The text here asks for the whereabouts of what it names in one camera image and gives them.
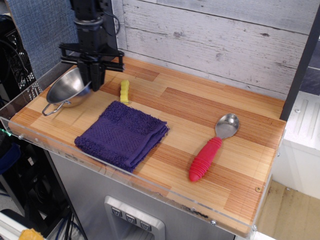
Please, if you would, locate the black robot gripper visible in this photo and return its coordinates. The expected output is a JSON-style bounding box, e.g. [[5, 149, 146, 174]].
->
[[59, 22, 124, 92]]

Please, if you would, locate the stainless steel two-handled bowl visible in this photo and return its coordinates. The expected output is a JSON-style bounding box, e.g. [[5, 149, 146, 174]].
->
[[42, 67, 92, 116]]

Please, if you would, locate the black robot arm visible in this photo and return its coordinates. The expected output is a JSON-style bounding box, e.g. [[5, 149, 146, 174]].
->
[[59, 0, 125, 92]]

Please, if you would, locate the yellow ridged plastic piece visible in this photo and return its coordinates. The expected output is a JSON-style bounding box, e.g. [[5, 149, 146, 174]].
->
[[120, 80, 130, 105]]

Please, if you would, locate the purple folded towel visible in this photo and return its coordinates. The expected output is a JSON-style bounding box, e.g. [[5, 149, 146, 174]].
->
[[74, 101, 169, 173]]

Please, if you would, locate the black plastic crate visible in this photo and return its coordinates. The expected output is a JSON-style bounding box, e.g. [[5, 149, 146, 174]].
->
[[0, 14, 36, 100]]

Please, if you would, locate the clear acrylic table guard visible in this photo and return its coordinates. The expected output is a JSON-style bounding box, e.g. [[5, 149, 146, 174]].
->
[[0, 57, 286, 240]]

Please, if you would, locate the stainless toy fridge cabinet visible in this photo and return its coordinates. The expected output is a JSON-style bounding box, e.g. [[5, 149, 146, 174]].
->
[[50, 153, 235, 240]]

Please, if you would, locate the grey dispenser button panel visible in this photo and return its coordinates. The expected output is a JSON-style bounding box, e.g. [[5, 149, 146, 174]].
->
[[104, 195, 166, 240]]

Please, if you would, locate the white ribbed appliance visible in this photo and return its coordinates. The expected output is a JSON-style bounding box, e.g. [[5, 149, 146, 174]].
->
[[271, 91, 320, 199]]

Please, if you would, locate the dark left support post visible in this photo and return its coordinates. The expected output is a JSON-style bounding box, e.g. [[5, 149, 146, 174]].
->
[[99, 0, 119, 57]]

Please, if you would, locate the dark support post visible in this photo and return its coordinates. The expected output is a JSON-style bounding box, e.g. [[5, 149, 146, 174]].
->
[[99, 0, 119, 57], [279, 6, 320, 121]]

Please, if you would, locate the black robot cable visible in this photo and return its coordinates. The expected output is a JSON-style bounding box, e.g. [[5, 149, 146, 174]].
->
[[102, 11, 121, 36]]

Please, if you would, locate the red-handled metal spoon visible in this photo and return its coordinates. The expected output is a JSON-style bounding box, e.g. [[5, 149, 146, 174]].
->
[[189, 113, 240, 182]]

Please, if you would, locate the dark right support post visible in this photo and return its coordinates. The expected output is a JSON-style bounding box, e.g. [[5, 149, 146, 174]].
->
[[279, 6, 320, 121]]

